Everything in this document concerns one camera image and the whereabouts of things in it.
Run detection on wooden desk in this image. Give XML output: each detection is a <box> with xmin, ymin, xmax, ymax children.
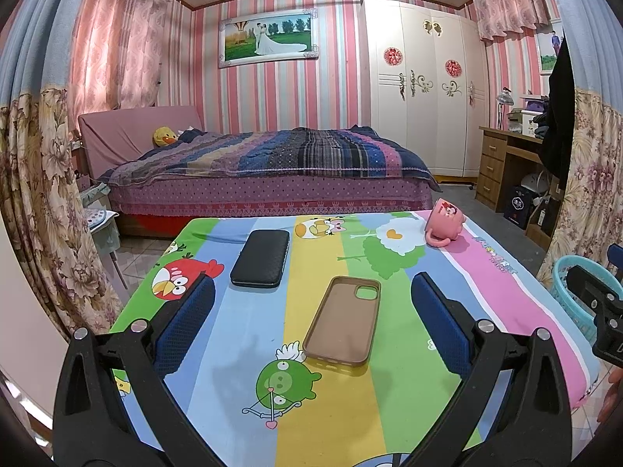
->
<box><xmin>476</xmin><ymin>125</ymin><xmax>548</xmax><ymax>212</ymax></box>

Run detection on framed wedding photo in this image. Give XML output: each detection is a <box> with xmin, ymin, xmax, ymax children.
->
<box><xmin>218</xmin><ymin>8</ymin><xmax>319</xmax><ymax>69</ymax></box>

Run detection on striped patchwork quilt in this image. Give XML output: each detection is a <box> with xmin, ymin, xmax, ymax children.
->
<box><xmin>97</xmin><ymin>126</ymin><xmax>443</xmax><ymax>190</ymax></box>

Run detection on blue plastic basket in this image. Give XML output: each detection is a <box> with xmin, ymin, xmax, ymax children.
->
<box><xmin>551</xmin><ymin>255</ymin><xmax>602</xmax><ymax>346</ymax></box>

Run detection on brown cardboard box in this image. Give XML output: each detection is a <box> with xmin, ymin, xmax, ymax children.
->
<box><xmin>526</xmin><ymin>195</ymin><xmax>558</xmax><ymax>249</ymax></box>

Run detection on black hanging clothes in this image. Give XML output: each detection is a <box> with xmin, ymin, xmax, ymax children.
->
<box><xmin>539</xmin><ymin>34</ymin><xmax>577</xmax><ymax>186</ymax></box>

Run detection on white box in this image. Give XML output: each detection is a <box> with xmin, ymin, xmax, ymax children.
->
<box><xmin>506</xmin><ymin>109</ymin><xmax>536</xmax><ymax>137</ymax></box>

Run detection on blue floral curtain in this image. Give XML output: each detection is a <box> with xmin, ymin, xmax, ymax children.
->
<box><xmin>535</xmin><ymin>0</ymin><xmax>623</xmax><ymax>278</ymax></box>
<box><xmin>0</xmin><ymin>0</ymin><xmax>127</xmax><ymax>341</ymax></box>

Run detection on white wardrobe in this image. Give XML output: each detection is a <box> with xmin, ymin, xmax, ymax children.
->
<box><xmin>363</xmin><ymin>0</ymin><xmax>490</xmax><ymax>178</ymax></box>

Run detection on small wall photo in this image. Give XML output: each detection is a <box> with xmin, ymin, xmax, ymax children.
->
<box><xmin>537</xmin><ymin>22</ymin><xmax>565</xmax><ymax>76</ymax></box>

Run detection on pink bed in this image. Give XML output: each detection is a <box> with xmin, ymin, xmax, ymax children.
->
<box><xmin>78</xmin><ymin>105</ymin><xmax>441</xmax><ymax>234</ymax></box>

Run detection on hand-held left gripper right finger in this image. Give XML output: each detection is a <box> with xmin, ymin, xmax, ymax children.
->
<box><xmin>411</xmin><ymin>272</ymin><xmax>572</xmax><ymax>467</ymax></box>

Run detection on brown phone case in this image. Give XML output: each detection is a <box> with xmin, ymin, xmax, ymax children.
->
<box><xmin>303</xmin><ymin>276</ymin><xmax>382</xmax><ymax>365</ymax></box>

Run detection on cartoon printed tablecloth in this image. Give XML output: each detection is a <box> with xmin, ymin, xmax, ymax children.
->
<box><xmin>109</xmin><ymin>211</ymin><xmax>599</xmax><ymax>467</ymax></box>

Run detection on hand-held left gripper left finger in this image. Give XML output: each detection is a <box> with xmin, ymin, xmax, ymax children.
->
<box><xmin>53</xmin><ymin>274</ymin><xmax>216</xmax><ymax>467</ymax></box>

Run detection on black carton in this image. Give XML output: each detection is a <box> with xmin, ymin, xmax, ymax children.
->
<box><xmin>503</xmin><ymin>185</ymin><xmax>536</xmax><ymax>229</ymax></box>

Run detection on black zip case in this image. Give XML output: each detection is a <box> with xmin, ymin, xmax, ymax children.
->
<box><xmin>230</xmin><ymin>229</ymin><xmax>291</xmax><ymax>288</ymax></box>

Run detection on pink window curtain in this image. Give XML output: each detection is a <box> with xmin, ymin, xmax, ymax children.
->
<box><xmin>68</xmin><ymin>0</ymin><xmax>195</xmax><ymax>122</ymax></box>

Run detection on pink cartoon mug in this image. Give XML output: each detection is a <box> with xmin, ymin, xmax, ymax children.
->
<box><xmin>424</xmin><ymin>198</ymin><xmax>467</xmax><ymax>248</ymax></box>

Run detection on person's right hand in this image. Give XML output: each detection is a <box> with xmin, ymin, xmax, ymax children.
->
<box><xmin>598</xmin><ymin>369</ymin><xmax>623</xmax><ymax>423</ymax></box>

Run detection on chair with cushion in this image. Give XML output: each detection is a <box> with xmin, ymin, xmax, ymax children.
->
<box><xmin>80</xmin><ymin>182</ymin><xmax>128</xmax><ymax>288</ymax></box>

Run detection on pink curtain valance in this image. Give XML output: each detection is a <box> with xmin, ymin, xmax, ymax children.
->
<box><xmin>471</xmin><ymin>0</ymin><xmax>551</xmax><ymax>42</ymax></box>

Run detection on desk lamp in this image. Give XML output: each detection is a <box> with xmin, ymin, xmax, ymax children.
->
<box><xmin>495</xmin><ymin>88</ymin><xmax>514</xmax><ymax>130</ymax></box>

